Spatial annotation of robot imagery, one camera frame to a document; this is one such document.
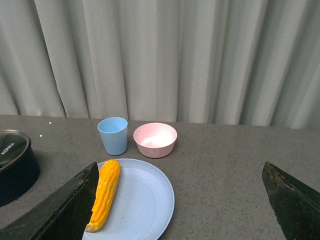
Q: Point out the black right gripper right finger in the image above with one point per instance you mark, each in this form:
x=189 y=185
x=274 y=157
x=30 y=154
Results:
x=295 y=204

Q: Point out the light blue cup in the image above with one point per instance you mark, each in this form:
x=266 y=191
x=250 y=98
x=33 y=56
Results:
x=113 y=132

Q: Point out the pink bowl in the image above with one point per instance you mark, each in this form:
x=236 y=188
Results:
x=155 y=140

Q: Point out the glass pot lid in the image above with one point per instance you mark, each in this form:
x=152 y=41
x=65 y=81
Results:
x=13 y=144

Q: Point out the yellow corn cob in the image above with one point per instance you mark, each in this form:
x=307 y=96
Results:
x=106 y=189

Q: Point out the dark blue pot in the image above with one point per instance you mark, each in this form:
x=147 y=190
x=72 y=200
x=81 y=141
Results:
x=19 y=177

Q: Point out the grey white curtain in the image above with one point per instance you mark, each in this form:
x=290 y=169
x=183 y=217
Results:
x=234 y=62

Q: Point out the light blue plate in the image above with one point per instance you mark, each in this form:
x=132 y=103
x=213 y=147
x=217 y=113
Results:
x=143 y=205

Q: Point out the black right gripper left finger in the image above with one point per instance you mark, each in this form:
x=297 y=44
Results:
x=63 y=215

